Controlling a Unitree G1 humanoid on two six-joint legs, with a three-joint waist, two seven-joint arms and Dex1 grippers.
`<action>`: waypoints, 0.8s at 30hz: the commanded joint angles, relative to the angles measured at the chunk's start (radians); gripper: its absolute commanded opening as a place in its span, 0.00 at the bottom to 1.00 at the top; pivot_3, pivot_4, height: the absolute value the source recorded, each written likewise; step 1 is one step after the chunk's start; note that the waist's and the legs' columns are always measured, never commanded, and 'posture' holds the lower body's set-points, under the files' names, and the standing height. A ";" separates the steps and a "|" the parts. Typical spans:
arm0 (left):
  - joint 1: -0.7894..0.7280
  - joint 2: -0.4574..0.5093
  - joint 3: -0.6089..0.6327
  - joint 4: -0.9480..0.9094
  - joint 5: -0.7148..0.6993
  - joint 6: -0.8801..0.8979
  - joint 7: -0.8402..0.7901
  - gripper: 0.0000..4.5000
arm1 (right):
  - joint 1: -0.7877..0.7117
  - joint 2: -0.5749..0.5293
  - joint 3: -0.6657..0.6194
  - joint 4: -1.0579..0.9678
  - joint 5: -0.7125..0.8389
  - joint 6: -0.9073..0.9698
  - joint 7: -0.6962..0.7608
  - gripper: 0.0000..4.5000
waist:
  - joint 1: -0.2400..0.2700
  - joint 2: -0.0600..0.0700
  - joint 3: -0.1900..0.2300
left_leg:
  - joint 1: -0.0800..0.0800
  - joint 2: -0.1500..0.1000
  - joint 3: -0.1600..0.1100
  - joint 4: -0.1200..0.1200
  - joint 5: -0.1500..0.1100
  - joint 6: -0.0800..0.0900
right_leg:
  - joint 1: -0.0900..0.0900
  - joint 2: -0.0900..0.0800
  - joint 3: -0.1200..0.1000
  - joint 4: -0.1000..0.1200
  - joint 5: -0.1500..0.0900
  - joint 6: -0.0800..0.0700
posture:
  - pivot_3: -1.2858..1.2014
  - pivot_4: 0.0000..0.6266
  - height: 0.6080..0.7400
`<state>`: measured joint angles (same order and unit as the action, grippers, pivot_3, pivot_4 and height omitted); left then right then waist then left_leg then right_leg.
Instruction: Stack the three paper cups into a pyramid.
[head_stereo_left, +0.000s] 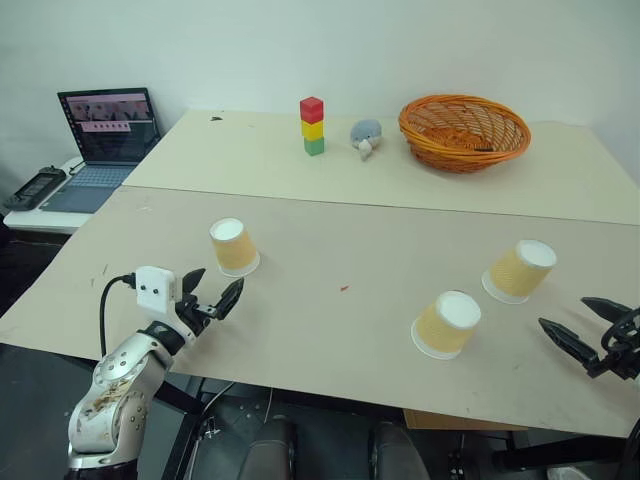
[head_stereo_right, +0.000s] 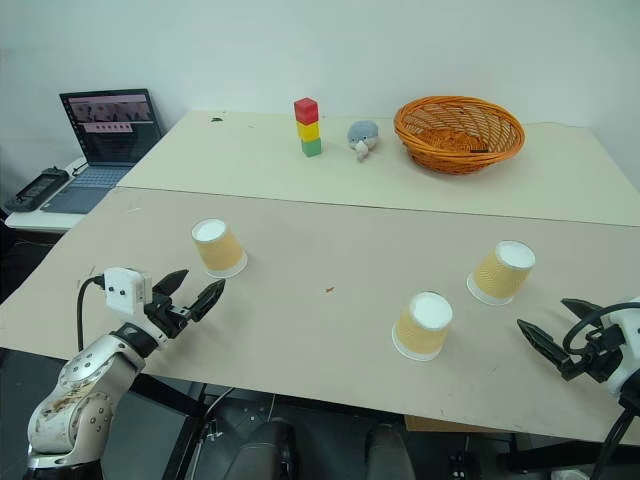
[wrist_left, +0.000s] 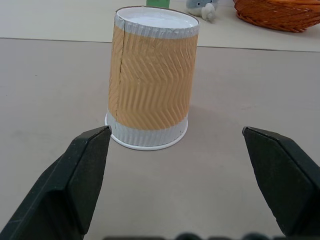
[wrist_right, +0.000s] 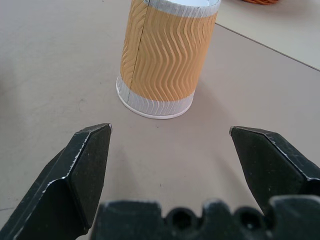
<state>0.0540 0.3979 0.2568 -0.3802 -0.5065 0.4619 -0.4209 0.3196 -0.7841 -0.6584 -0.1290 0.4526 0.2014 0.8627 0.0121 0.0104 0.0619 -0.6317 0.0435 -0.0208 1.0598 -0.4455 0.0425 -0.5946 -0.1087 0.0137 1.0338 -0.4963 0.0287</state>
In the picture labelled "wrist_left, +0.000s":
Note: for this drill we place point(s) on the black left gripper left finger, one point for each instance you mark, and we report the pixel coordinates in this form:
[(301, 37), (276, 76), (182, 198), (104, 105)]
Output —
[(65, 185)]

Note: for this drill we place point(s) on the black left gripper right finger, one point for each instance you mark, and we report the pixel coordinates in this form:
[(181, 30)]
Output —
[(287, 180)]

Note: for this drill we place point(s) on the green box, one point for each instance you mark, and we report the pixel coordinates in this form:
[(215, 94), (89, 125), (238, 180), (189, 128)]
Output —
[(157, 3)]

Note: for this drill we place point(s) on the orange wicker basket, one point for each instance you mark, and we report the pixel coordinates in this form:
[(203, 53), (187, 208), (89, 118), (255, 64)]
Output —
[(277, 13)]

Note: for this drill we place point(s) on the grey plush toy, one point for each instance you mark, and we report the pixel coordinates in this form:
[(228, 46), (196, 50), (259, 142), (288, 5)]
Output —
[(203, 8)]

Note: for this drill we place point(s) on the brown ribbed paper cup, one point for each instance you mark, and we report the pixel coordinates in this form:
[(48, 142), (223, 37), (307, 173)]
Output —
[(150, 82)]

